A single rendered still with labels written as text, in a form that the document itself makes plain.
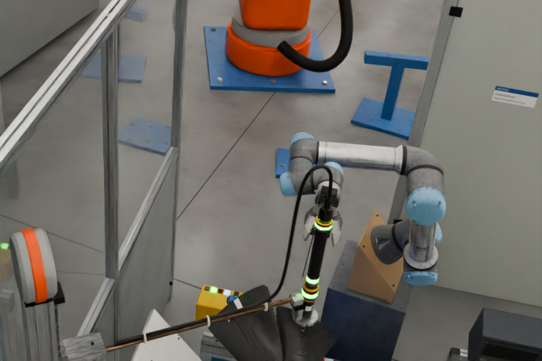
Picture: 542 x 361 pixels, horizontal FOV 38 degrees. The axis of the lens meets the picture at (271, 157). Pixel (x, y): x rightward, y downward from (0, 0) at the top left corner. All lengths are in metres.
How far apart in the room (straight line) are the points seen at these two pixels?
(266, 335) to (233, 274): 2.09
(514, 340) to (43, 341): 1.51
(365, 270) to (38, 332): 1.43
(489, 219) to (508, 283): 0.46
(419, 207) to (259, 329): 0.60
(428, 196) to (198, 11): 4.84
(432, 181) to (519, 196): 1.79
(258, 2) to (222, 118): 0.89
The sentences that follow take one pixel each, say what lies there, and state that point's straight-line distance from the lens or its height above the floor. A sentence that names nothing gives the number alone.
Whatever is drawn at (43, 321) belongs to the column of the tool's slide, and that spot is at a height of 1.74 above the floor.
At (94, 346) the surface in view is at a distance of 2.01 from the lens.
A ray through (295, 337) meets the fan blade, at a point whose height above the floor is 1.19.
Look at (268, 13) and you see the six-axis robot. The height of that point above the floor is 0.54.
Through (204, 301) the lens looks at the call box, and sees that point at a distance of 2.80.
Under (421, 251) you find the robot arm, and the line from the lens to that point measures 2.70.
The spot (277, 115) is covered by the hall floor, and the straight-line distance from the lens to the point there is 5.71.
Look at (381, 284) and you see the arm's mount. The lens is 2.97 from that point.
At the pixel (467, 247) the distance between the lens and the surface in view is 4.43.
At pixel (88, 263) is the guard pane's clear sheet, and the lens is 2.65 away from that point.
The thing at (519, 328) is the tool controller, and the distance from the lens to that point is 2.75.
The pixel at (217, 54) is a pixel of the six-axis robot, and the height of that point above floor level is 0.03.
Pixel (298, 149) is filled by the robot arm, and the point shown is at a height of 1.67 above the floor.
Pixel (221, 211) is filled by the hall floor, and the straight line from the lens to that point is 4.81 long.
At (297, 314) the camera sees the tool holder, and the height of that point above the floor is 1.49.
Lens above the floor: 3.12
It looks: 36 degrees down
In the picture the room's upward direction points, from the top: 8 degrees clockwise
